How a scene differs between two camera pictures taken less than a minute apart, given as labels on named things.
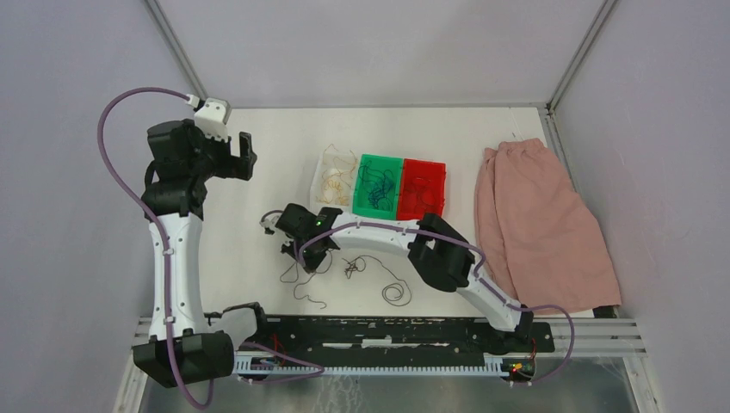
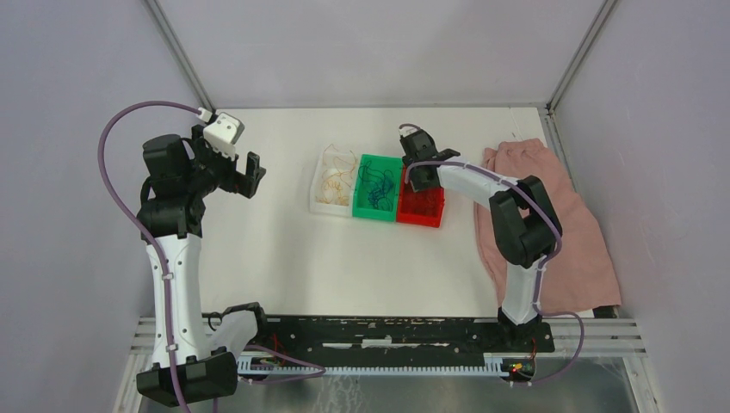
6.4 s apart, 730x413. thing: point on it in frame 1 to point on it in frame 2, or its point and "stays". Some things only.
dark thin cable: x=380 y=183 stays
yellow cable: x=337 y=174 stays
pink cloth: x=540 y=242 stays
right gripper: x=311 y=264 to x=416 y=182
